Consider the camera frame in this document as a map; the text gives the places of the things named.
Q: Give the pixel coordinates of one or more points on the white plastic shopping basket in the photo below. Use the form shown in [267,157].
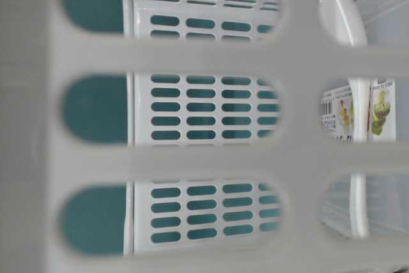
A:
[42,164]

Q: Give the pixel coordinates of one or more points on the clear plastic labelled package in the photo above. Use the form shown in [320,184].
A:
[386,25]

